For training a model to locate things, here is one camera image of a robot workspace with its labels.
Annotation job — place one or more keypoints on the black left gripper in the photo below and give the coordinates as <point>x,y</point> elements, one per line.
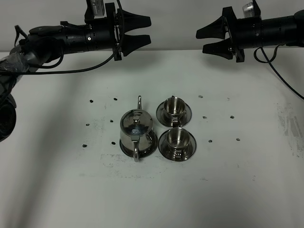
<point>103,35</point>

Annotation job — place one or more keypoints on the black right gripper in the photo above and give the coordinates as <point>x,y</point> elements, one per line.
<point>244,33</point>

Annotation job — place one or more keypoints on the stainless steel teapot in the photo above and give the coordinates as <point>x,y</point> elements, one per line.
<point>135,123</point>

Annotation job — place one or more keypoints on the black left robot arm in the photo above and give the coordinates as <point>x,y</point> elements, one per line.
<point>44,47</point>

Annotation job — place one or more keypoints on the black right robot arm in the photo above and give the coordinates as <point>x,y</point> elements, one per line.
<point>287,31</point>

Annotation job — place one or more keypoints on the far stainless steel teacup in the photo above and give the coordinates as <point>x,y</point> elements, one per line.
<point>174,109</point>

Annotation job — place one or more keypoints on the stainless steel teacup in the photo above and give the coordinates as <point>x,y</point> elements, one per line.
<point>177,139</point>
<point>174,109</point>

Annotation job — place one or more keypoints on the far stainless steel saucer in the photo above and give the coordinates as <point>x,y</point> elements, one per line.
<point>164,121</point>

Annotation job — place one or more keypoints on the stainless steel saucer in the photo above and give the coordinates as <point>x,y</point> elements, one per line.
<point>177,157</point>
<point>164,121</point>

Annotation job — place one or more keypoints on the near stainless steel teacup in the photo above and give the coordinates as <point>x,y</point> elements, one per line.
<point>177,139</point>

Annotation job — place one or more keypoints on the near stainless steel saucer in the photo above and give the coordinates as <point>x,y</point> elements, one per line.
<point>177,157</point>

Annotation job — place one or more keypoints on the steel teapot saucer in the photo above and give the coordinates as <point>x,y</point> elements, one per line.
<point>147,144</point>

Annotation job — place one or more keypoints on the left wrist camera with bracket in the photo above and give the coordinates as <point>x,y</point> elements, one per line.
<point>95,11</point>

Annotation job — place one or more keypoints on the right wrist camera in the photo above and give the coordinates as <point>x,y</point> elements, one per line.
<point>252,10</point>

